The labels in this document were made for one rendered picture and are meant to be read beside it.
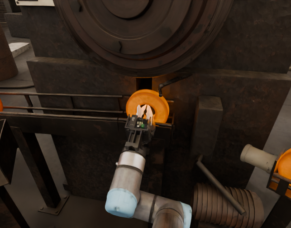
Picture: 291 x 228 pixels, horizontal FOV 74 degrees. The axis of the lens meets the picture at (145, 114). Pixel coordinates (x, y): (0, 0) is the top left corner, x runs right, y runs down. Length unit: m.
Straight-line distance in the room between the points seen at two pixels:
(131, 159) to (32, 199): 1.05
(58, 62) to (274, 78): 0.76
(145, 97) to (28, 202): 1.09
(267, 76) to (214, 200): 0.44
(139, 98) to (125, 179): 0.29
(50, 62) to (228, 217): 0.84
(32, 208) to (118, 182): 1.00
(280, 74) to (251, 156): 0.29
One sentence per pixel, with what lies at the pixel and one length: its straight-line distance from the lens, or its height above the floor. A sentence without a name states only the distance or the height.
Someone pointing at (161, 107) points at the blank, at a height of 0.77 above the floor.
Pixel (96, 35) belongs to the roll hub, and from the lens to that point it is 0.52.
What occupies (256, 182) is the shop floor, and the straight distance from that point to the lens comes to 1.60.
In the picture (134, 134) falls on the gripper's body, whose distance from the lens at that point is 0.56.
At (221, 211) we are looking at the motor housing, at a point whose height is 0.51.
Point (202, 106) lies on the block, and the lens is 0.64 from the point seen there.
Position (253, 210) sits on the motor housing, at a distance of 0.77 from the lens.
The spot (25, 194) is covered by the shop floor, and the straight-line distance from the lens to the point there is 1.56.
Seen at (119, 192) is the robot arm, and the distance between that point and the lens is 0.51.
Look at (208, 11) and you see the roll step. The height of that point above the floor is 1.07.
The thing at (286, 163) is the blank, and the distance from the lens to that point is 0.67.
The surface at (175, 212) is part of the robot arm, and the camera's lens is 0.56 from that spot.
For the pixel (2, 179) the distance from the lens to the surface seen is 0.79.
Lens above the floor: 1.12
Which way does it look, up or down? 33 degrees down
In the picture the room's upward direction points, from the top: straight up
